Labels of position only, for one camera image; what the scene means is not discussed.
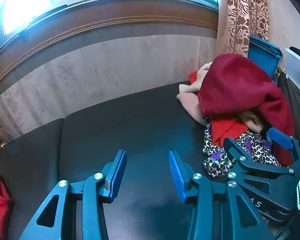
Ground pink garment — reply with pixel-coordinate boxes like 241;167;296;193
177;92;207;125

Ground red knitted garment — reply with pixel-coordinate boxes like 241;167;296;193
189;71;249;146

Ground dark cloth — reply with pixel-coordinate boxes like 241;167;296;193
276;70;300;140

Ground blue plastic box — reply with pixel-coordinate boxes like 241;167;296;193
247;35;283;80

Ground bright red fuzzy sweater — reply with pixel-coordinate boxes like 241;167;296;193
0;167;15;239

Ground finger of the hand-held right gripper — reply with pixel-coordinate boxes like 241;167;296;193
224;138;296;206
267;127;300;171

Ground white plastic box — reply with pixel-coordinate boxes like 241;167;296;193
284;47;300;93

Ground dark red sweater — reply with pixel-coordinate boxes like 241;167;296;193
197;54;295;167

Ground bright window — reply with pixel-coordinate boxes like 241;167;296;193
0;0;219;55

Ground leopard print garment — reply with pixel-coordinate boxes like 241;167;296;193
202;119;282;178

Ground beige ribbed garment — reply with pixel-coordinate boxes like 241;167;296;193
179;62;213;96

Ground wooden window sill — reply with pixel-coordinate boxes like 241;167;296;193
0;0;219;90

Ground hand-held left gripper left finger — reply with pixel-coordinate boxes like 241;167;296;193
19;149;127;240

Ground tan garment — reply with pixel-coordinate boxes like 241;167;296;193
239;110;267;133

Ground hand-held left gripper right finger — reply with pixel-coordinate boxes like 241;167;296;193
168;150;274;240

